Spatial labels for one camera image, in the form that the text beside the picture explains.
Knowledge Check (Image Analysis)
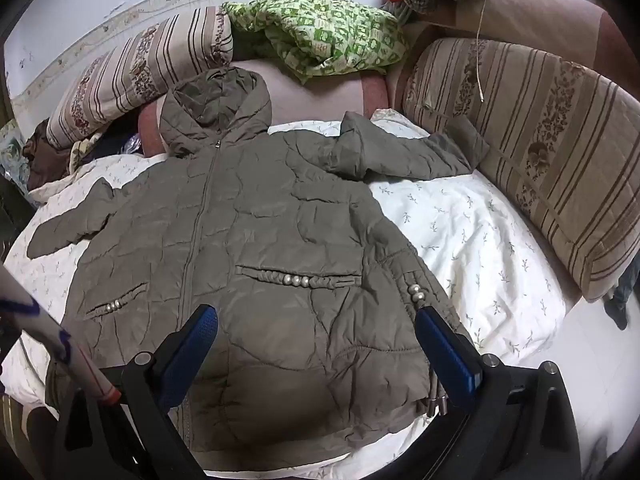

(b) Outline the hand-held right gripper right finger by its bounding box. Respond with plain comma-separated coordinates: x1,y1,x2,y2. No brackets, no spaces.
395,306,583,480

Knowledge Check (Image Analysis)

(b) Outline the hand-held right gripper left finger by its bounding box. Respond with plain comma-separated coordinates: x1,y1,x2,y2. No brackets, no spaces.
52,304,219,480

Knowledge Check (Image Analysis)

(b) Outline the olive quilted hooded jacket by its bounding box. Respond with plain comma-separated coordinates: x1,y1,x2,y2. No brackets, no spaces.
27,66,491,463

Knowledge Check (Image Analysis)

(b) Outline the white leaf print bedsheet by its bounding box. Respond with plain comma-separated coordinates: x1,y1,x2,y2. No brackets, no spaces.
0,110,567,476

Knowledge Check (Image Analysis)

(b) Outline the brown cloth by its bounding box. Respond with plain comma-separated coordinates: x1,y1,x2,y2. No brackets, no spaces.
22,119,68,192

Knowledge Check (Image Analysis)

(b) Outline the floral plastic bag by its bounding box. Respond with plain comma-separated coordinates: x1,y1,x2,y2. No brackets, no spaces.
0,120,36,196

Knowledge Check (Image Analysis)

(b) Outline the cream cloth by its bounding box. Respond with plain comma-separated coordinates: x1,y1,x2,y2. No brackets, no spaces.
69,132,103,172

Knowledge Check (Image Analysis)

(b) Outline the striped floral sofa cushion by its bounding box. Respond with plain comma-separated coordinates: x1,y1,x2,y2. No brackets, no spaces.
401,37,640,303

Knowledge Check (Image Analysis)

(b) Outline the pink upholstered cushion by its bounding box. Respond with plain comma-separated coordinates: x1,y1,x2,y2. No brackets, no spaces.
137,60,391,158

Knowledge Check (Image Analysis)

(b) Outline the striped floral pillow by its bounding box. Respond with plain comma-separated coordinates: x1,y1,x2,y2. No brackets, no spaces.
46,7,235,150

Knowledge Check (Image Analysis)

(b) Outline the green patterned blanket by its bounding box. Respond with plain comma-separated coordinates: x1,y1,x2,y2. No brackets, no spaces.
221,0,410,86

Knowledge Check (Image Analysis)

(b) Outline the thin white cord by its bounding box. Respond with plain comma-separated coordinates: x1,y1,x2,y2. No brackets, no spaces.
474,0,489,104

